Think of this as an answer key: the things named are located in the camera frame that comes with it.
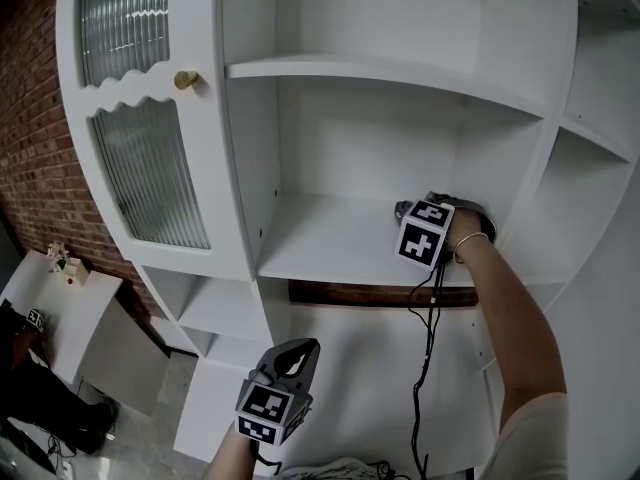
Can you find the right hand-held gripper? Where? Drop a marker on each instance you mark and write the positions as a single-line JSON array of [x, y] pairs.
[[422, 243]]

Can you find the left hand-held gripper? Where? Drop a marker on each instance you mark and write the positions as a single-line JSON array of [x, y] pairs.
[[265, 408]]

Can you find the white desk with hutch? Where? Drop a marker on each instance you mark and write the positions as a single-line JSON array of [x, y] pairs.
[[375, 133]]

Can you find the person's right forearm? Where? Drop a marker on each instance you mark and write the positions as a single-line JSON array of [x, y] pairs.
[[510, 328]]

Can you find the person's left forearm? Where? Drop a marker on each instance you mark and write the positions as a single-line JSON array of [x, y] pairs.
[[230, 460]]

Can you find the white table top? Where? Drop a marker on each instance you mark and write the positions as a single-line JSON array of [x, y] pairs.
[[360, 368]]

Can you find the person's right hand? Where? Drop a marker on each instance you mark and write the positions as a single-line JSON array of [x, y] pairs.
[[465, 225]]

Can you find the small white side table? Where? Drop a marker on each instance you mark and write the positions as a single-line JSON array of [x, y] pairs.
[[85, 318]]

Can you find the white box with flowers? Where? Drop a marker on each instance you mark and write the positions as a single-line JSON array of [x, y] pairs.
[[72, 270]]

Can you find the white ribbed glass cabinet door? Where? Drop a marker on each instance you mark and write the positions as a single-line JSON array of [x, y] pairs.
[[145, 168]]

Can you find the black flat monitor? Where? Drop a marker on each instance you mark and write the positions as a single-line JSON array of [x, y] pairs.
[[22, 448]]

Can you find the gold round door knob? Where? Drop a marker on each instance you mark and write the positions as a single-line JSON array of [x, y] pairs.
[[185, 80]]

